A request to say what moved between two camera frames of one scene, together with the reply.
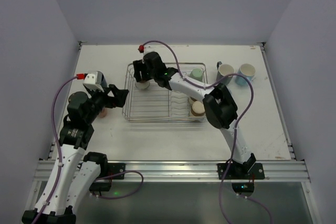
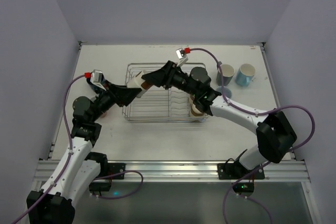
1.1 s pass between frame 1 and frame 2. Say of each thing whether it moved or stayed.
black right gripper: moved
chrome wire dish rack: stayed
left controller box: stayed
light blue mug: stayed
